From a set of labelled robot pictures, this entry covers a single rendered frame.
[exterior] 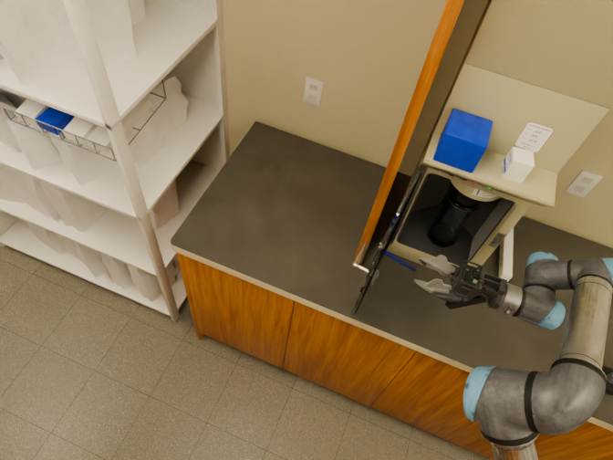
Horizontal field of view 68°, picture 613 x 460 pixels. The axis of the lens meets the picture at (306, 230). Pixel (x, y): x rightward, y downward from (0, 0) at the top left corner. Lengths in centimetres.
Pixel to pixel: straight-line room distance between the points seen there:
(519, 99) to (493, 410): 67
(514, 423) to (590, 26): 78
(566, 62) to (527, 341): 92
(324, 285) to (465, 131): 70
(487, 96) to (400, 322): 75
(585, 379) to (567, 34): 66
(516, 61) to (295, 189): 95
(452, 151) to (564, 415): 59
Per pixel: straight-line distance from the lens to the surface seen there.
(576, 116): 119
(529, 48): 111
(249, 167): 183
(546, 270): 130
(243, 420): 234
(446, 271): 125
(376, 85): 173
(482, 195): 140
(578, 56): 112
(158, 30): 177
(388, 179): 126
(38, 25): 154
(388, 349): 168
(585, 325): 113
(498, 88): 115
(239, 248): 159
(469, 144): 112
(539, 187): 123
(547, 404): 100
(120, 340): 254
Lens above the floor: 228
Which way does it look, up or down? 54 degrees down
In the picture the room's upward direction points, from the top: 10 degrees clockwise
